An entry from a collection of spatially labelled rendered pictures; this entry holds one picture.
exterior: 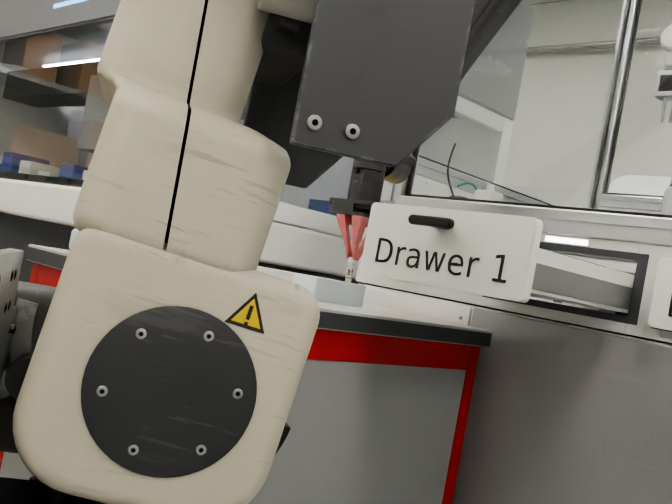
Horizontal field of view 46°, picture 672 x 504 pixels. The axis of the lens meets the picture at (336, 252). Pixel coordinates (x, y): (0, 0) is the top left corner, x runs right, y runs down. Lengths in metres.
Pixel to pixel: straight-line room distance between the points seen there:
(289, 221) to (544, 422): 0.87
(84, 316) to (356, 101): 0.21
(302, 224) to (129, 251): 1.53
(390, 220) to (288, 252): 0.82
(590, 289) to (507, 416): 0.33
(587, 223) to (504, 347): 0.26
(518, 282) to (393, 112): 0.57
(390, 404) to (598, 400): 0.33
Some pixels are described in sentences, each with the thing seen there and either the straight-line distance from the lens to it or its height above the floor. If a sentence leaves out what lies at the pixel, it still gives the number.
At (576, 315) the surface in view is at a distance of 1.38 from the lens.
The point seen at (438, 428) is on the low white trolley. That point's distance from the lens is 1.39.
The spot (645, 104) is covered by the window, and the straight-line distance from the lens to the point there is 1.42.
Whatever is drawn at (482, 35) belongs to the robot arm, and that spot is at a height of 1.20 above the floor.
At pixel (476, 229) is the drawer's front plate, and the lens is 1.09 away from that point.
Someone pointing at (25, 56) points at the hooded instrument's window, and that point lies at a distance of 2.74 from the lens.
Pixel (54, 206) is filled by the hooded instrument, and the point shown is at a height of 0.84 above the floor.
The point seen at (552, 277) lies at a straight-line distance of 1.12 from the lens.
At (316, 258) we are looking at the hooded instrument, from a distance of 2.05.
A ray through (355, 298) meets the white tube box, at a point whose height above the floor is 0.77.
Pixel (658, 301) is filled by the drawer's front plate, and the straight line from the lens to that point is 1.30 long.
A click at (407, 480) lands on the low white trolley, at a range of 1.36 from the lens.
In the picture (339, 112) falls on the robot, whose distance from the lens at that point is 0.49.
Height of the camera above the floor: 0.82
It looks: 1 degrees up
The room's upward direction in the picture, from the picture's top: 11 degrees clockwise
